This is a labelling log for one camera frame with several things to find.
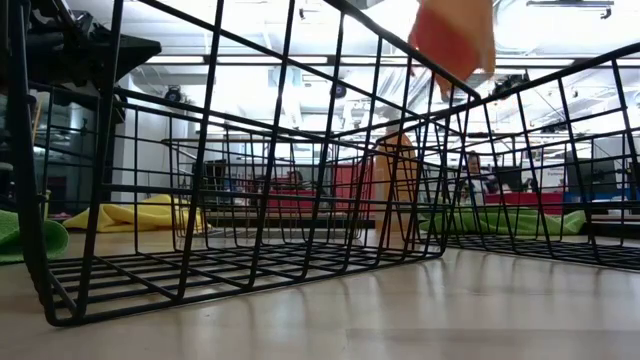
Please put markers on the green microfiber towel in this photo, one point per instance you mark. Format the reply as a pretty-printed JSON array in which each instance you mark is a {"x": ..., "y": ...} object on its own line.
[
  {"x": 505, "y": 224},
  {"x": 20, "y": 240}
]

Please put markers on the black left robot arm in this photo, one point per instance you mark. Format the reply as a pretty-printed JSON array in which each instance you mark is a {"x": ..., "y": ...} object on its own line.
[{"x": 60, "y": 50}]

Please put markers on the yellow microfiber towel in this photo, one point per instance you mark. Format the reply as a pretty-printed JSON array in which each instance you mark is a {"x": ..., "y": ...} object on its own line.
[{"x": 130, "y": 216}]

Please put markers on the red partition panel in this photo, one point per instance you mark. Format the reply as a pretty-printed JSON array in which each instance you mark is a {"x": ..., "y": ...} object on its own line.
[{"x": 352, "y": 185}]

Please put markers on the person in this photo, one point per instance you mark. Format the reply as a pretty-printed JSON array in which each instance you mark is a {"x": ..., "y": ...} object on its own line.
[{"x": 472, "y": 167}]

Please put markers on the black ceiling device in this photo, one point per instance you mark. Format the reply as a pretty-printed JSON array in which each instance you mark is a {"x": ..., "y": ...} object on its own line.
[{"x": 510, "y": 82}]

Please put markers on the ceiling light fixture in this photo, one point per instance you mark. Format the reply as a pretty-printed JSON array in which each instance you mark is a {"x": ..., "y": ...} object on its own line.
[{"x": 570, "y": 3}]

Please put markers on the black ceiling camera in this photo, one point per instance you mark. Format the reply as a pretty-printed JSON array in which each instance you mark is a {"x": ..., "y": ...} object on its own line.
[
  {"x": 339, "y": 90},
  {"x": 172, "y": 94}
]

